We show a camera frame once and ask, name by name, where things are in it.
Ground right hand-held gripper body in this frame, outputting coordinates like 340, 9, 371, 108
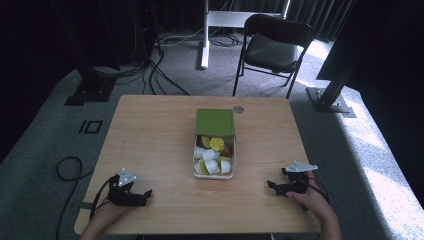
280, 161, 319, 196

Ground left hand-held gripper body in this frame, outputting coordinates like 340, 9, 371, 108
107, 167, 142, 207

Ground person's right hand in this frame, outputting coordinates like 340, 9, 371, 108
285, 170, 332, 219

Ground person's left hand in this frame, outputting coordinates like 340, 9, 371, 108
90, 199, 135, 230

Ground white box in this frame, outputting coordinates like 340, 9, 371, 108
192, 133, 237, 181

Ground pile of coffee capsules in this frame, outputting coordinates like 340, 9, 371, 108
194, 134, 234, 176

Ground green box lid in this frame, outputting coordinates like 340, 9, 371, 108
194, 108, 237, 137

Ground black metal stand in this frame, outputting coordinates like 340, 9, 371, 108
305, 49, 357, 119
49, 0, 117, 107

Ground black folding chair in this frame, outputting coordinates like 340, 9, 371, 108
231, 13, 315, 100

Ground dark curtain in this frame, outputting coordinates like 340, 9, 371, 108
229, 0, 356, 43

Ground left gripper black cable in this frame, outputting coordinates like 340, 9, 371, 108
89, 174, 118, 220

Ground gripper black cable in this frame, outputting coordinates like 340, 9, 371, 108
299, 177, 332, 206
89, 174, 118, 220

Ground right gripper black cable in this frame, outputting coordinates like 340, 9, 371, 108
299, 177, 332, 206

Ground black floor cable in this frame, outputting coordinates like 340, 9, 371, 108
54, 156, 95, 240

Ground bundle of black cables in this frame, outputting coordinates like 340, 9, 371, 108
141, 46, 192, 97

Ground white floor cables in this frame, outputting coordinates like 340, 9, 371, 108
159, 27, 206, 48

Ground white desk frame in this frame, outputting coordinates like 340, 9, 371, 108
200, 0, 292, 70

